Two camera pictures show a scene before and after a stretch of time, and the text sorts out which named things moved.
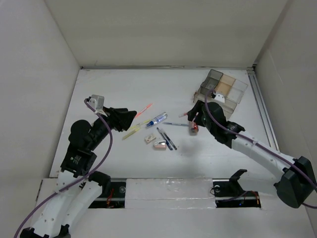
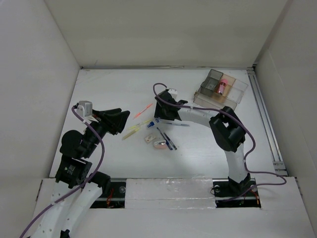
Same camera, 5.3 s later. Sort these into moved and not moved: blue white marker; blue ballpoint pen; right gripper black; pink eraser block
Moved: right gripper black
Not moved: pink eraser block; blue white marker; blue ballpoint pen
